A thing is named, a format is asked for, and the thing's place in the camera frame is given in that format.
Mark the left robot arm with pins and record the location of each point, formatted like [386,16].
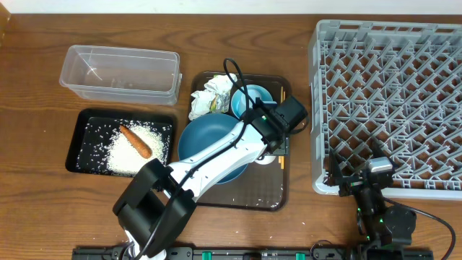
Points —
[160,200]

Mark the orange carrot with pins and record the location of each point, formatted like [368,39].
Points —
[136,142]

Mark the wooden chopstick left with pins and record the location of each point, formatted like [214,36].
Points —
[281,92]

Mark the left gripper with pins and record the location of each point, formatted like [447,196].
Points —
[286,153]

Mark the dark brown serving tray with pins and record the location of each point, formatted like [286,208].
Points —
[253,186]

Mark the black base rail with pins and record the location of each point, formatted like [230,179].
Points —
[186,253]

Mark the clear plastic bin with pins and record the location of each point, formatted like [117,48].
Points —
[127,75]

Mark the foil wrapper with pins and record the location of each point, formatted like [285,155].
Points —
[220,85]

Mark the dark blue plate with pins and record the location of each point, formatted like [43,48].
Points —
[202,133]

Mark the light blue cup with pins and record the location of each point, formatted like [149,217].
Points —
[254,94]

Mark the grey dishwasher rack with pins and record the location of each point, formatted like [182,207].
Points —
[395,84]

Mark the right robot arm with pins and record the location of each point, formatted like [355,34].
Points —
[381,224]

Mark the white rice pile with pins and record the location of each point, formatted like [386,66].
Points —
[105,150]

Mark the wooden chopstick right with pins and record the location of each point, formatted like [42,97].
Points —
[282,162]

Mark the white napkin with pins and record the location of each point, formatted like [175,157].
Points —
[202,100]

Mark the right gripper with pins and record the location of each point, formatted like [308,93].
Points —
[336,178]

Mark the light blue bowl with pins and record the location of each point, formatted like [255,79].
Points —
[238,101]

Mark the black tray bin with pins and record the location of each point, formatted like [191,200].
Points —
[89,113]

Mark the pale pink cup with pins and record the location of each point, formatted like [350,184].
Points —
[265,159]

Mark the wooden chopstick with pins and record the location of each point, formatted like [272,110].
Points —
[281,92]
[282,162]

